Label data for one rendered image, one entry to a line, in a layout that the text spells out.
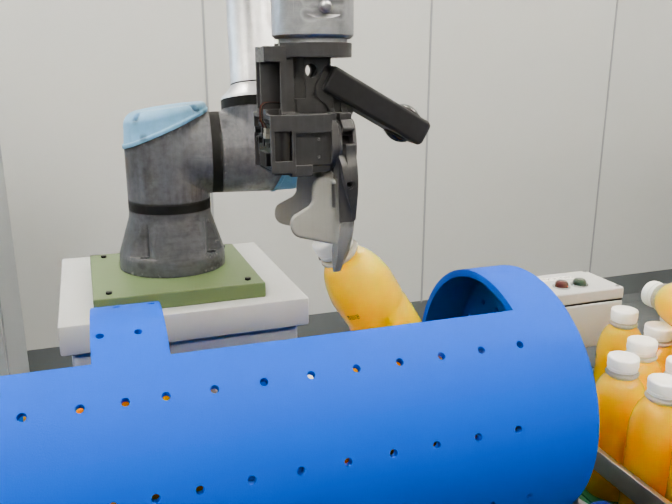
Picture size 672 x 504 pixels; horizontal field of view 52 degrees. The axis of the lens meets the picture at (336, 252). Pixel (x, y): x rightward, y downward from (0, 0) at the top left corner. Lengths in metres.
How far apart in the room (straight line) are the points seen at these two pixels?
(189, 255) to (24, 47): 2.41
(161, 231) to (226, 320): 0.16
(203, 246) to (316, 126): 0.41
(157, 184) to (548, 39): 3.33
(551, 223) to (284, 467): 3.75
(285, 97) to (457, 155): 3.23
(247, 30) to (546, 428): 0.65
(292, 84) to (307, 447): 0.32
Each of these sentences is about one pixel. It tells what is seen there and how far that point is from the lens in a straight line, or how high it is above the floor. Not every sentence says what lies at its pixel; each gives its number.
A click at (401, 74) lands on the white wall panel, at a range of 3.66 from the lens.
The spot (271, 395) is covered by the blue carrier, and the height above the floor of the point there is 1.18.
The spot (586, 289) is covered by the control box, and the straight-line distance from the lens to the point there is 1.20.
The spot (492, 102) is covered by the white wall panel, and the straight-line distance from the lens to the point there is 3.92.
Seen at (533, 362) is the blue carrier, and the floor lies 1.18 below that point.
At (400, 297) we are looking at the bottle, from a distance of 0.71.
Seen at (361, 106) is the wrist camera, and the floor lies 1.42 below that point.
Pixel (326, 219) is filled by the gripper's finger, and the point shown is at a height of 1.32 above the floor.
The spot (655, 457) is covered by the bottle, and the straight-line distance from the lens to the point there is 0.93.
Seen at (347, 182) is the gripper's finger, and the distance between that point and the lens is 0.63.
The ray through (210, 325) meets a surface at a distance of 0.92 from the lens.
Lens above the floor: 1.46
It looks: 16 degrees down
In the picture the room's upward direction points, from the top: straight up
